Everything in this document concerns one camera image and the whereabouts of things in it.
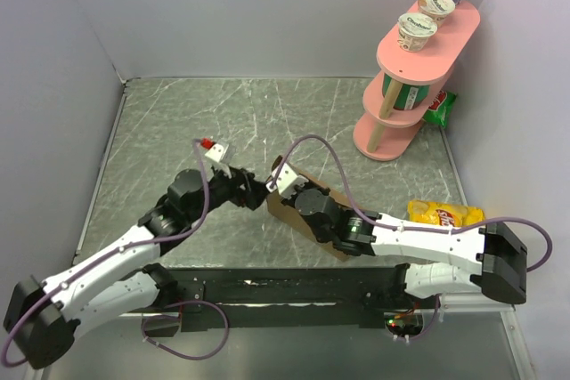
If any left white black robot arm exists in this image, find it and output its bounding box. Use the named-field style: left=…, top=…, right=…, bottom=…
left=4, top=168, right=272, bottom=369

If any brown cardboard box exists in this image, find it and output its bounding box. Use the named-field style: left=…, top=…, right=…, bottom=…
left=266, top=174, right=373, bottom=262

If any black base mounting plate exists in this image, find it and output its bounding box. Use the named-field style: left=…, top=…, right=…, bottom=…
left=139, top=264, right=436, bottom=332

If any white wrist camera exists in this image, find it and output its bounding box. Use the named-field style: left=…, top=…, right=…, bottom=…
left=265, top=163, right=308, bottom=199
left=199, top=138, right=234, bottom=178

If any front Chobani yogurt cup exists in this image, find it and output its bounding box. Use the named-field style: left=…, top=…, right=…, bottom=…
left=397, top=12, right=438, bottom=53

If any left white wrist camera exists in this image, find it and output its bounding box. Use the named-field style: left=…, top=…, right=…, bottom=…
left=199, top=138, right=234, bottom=178

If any pink tiered wooden shelf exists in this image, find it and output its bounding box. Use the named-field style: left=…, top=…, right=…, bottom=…
left=353, top=1, right=480, bottom=161

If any chobani yogurt cup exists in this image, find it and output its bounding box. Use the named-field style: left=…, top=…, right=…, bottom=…
left=397, top=12, right=438, bottom=53
left=417, top=0, right=455, bottom=27

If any green can on shelf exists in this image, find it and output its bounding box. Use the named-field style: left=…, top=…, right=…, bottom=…
left=393, top=84, right=430, bottom=110

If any green chip bag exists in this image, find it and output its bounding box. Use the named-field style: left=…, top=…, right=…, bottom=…
left=423, top=90, right=458, bottom=128

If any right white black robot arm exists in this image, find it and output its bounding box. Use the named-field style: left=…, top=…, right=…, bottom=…
left=276, top=177, right=527, bottom=308

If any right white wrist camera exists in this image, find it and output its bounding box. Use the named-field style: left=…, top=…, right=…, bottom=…
left=265, top=163, right=308, bottom=199

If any middle Chobani yogurt cup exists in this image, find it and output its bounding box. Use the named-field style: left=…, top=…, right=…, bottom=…
left=417, top=0, right=455, bottom=27

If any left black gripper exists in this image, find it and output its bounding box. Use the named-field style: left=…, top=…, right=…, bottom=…
left=186, top=161, right=268, bottom=223

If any yellow chip bag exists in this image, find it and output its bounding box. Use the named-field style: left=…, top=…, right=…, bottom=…
left=407, top=199, right=485, bottom=227

